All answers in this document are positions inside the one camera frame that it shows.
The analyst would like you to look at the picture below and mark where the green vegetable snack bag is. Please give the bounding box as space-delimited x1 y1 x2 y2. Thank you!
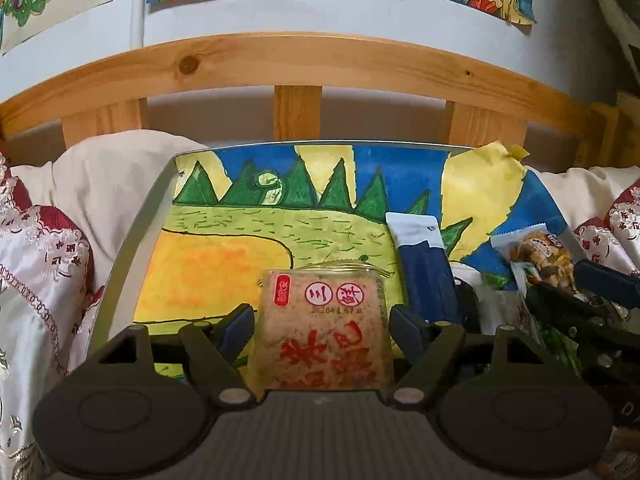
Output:
510 261 582 377

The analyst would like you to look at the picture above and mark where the dark blue snack packet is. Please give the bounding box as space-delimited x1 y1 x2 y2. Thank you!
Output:
385 212 464 325

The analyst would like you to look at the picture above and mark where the brown sugar nut bar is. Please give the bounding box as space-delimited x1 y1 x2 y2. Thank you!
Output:
490 223 577 298

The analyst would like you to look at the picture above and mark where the red lettered rice cracker pack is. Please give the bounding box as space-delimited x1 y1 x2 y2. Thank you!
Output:
246 263 393 396

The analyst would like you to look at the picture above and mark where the floral satin pillow right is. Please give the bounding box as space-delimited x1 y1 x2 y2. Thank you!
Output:
537 164 640 281

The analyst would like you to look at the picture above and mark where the floral satin pillow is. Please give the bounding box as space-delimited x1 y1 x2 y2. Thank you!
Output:
1 166 93 479
537 164 640 281

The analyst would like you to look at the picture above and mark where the floral satin pillow left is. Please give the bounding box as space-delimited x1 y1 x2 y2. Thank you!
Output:
1 166 93 479

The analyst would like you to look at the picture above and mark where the white cream cushion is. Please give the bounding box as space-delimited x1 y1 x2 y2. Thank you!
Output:
12 129 206 290

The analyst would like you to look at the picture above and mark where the wooden bed headboard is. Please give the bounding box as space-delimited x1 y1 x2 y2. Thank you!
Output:
1 32 639 168

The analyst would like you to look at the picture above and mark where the camouflage fabric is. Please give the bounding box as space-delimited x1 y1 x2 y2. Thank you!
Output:
581 0 640 76

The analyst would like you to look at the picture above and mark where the white wall pipe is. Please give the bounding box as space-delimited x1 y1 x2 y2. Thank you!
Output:
129 0 146 50

